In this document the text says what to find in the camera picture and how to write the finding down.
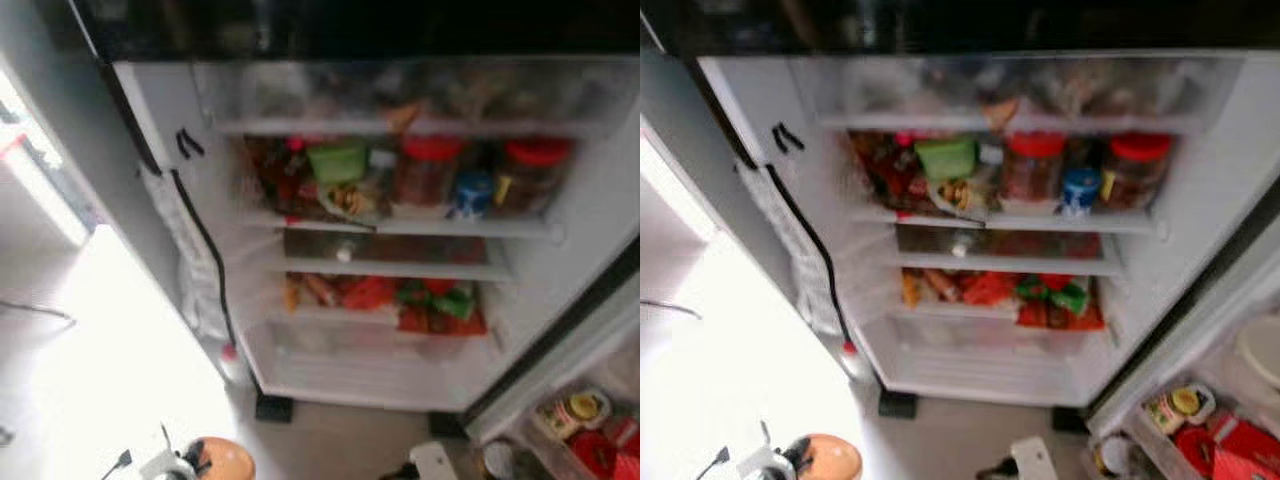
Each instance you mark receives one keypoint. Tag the yellow-lidded jar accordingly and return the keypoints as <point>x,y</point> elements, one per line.
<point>1183,405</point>
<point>580,410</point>

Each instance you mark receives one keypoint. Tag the black door hook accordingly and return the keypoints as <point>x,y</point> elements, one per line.
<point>785,137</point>
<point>188,143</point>

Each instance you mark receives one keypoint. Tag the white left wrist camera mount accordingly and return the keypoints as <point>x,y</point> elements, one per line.
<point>762,463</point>
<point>165,465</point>

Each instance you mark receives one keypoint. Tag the green snack packet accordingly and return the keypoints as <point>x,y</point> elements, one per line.
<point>445,300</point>
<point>1060,295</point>

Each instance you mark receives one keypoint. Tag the red snack packet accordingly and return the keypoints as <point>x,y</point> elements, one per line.
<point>988,288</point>
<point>370,293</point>

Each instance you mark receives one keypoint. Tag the green lidded container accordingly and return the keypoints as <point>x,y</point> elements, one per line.
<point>945,157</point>
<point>337,162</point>

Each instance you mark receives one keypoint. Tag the grey checkered towel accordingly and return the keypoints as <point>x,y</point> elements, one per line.
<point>790,250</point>
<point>190,260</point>

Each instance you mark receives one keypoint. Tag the red-lidded clear jar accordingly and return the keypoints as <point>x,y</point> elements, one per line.
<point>530,175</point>
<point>1032,172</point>
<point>428,175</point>
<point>1138,170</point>

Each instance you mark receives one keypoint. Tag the red box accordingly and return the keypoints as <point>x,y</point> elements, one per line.
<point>1245,450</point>
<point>620,450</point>

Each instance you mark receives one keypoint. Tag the orange round lidded container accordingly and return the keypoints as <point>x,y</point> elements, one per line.
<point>228,462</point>
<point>832,460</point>

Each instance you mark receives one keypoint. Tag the white bottle red cap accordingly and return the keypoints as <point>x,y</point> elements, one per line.
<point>231,360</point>
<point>851,355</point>

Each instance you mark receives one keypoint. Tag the blue can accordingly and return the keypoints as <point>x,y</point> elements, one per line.
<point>473,193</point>
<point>1080,190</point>

